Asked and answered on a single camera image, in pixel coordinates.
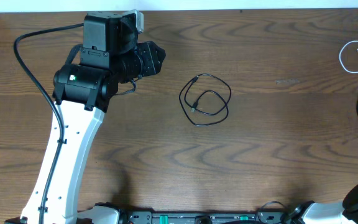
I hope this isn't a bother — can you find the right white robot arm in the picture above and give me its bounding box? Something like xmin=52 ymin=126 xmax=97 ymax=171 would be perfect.
xmin=283 ymin=184 xmax=358 ymax=224

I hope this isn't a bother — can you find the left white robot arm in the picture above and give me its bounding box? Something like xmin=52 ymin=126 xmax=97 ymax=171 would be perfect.
xmin=11 ymin=10 xmax=166 ymax=224

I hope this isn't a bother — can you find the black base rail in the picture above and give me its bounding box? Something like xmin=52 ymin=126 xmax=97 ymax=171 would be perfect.
xmin=76 ymin=200 xmax=358 ymax=224

